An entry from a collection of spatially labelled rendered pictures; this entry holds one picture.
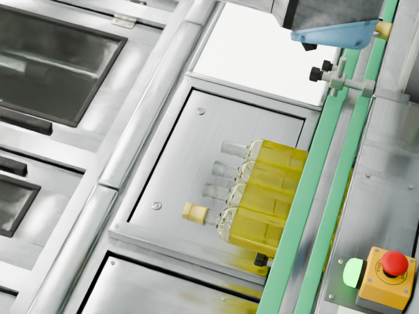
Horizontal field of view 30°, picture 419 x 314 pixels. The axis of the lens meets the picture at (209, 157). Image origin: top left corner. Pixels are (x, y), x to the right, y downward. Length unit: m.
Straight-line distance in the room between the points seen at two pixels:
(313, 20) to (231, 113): 0.71
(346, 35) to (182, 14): 1.00
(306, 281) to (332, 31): 0.40
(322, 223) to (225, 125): 0.53
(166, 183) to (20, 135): 0.36
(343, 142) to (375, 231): 0.21
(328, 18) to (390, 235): 0.39
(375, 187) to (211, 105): 0.58
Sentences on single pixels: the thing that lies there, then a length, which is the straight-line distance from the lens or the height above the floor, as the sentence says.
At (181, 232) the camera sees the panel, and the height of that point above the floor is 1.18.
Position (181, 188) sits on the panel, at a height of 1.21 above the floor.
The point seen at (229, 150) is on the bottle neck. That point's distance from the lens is 1.57.
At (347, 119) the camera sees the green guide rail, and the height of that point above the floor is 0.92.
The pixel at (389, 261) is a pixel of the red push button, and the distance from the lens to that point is 1.18.
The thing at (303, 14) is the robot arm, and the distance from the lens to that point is 1.14.
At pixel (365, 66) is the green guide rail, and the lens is 1.73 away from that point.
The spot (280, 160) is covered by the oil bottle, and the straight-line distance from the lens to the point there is 1.54.
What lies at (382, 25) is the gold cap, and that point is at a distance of 1.60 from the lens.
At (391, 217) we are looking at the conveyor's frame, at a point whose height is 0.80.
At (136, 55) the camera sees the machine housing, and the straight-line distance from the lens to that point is 1.99.
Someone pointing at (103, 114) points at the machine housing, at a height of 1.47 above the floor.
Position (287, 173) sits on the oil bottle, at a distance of 1.52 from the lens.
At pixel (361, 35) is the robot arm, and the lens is 1.15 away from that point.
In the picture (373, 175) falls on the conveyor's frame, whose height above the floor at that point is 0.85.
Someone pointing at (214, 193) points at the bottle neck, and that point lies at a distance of 1.50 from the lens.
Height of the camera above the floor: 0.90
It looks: 9 degrees up
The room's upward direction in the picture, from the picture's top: 74 degrees counter-clockwise
